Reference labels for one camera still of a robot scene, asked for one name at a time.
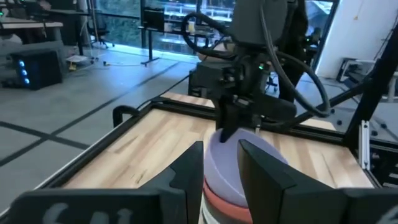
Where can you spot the aluminium mounting bracket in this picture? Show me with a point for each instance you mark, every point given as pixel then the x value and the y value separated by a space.
pixel 364 143

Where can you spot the wooden top desk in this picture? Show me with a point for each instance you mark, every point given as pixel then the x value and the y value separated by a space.
pixel 31 25

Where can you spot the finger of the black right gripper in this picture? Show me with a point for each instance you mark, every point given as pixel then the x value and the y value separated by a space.
pixel 278 110
pixel 229 124

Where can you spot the lavender bowl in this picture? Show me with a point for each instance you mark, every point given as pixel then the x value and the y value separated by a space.
pixel 222 174

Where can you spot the black computer tower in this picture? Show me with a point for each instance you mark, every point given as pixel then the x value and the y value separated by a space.
pixel 40 70

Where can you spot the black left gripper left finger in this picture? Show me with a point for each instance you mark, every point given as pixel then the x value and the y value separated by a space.
pixel 183 193

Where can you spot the black-legged desk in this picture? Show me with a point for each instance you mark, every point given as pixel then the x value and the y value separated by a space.
pixel 150 46

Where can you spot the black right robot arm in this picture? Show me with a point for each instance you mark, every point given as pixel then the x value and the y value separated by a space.
pixel 258 21

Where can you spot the black box on desk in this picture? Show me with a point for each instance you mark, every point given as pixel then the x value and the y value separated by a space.
pixel 153 18

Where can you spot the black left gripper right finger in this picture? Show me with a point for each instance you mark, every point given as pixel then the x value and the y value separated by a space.
pixel 264 193

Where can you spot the red bowl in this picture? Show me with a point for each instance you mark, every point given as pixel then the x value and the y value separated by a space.
pixel 224 210

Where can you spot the white plate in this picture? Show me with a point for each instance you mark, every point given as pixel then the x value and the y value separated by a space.
pixel 207 217

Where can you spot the black office chair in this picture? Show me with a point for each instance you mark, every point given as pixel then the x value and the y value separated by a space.
pixel 99 28

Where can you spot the black metal frame post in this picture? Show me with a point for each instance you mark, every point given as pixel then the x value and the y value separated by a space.
pixel 373 87

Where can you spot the black diagonal frame brace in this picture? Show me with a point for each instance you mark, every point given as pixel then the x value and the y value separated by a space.
pixel 342 96

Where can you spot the small yellow floor item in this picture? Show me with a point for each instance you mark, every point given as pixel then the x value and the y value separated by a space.
pixel 72 66

